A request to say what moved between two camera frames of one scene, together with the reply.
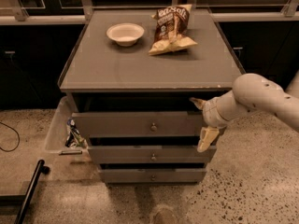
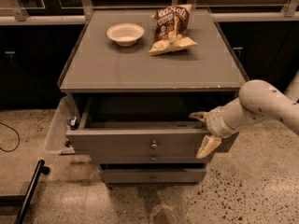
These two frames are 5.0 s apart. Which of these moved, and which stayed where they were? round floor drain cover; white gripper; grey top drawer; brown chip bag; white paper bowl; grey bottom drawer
Moved: white gripper; grey top drawer
Stayed: grey bottom drawer; white paper bowl; round floor drain cover; brown chip bag
